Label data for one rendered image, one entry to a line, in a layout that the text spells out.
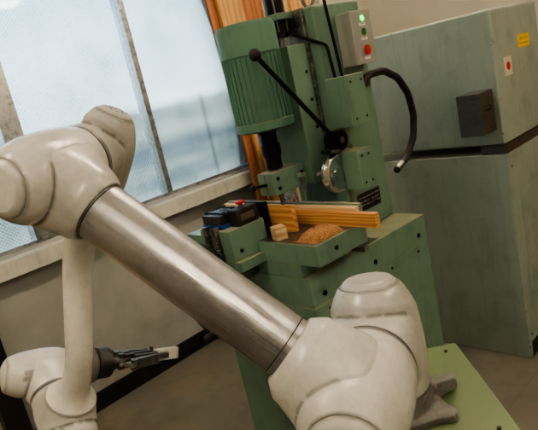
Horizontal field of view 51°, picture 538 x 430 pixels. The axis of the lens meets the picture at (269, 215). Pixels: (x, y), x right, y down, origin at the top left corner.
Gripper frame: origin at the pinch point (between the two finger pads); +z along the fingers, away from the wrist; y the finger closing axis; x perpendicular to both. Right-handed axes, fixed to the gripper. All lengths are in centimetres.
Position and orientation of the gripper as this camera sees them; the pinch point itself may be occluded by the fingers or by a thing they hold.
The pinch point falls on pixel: (166, 353)
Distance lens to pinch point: 157.9
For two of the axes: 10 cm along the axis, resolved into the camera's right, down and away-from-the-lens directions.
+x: -0.5, 10.0, 0.0
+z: 7.5, 0.4, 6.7
